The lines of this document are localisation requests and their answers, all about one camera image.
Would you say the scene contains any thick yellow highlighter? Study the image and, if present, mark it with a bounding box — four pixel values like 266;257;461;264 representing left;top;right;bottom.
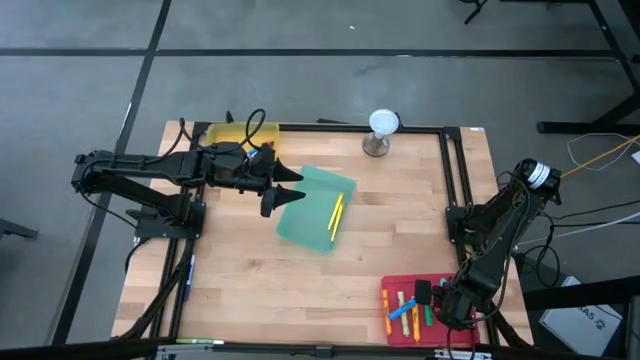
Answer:
411;295;423;343

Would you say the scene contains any green translucent bin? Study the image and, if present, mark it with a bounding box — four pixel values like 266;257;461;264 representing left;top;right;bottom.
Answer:
276;165;357;255

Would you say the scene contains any blue capped white marker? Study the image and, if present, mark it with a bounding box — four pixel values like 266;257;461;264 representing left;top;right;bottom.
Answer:
184;253;197;302

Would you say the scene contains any black front crossbar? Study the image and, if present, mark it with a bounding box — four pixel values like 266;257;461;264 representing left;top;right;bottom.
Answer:
0;337;640;360

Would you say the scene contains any grey cable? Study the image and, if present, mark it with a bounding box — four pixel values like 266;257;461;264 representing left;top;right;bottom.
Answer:
514;213;640;250

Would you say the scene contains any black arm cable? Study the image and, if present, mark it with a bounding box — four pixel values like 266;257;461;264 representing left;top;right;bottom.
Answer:
79;192;154;274

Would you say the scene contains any black floor foot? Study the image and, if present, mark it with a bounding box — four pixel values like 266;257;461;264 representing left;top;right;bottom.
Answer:
0;217;40;241

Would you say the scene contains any orange Sharpie highlighter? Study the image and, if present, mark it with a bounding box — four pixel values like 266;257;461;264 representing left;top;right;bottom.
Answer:
381;289;393;337

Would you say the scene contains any black desk base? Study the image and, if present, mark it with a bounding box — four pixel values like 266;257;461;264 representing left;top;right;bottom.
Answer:
536;0;640;136

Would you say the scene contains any red translucent bin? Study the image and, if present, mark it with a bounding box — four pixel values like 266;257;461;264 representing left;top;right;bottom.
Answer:
380;272;481;348

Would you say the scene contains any thick blue marker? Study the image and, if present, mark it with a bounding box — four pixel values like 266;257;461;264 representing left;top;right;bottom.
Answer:
388;298;418;321

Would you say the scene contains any black aluminium table frame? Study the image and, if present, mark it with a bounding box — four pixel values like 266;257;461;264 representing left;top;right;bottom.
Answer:
110;119;534;351

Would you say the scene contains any black power cable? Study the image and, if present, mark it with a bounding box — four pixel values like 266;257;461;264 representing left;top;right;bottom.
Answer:
519;199;640;292

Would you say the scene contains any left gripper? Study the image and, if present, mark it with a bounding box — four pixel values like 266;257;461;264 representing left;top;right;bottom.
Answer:
201;141;307;219

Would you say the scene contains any yellow hanging cable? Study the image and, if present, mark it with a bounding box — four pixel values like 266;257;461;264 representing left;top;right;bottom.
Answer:
559;133;640;180

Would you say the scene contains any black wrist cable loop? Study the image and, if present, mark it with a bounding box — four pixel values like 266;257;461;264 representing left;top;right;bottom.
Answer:
177;108;268;152

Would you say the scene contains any yellow translucent bin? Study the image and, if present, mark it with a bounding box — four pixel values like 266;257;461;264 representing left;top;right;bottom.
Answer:
204;121;281;151

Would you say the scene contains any black chair base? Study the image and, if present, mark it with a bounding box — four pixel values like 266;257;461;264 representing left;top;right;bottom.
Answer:
458;0;490;26

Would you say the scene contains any white cardboard box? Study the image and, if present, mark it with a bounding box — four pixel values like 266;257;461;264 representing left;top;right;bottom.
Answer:
538;276;626;358

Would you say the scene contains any white-topped metal stand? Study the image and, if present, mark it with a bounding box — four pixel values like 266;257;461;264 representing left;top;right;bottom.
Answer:
362;108;402;159

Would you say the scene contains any white cable loop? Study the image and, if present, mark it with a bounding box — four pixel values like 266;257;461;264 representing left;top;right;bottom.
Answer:
566;131;640;174

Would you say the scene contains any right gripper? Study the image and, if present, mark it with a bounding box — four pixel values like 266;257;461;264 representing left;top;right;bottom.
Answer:
413;278;477;332

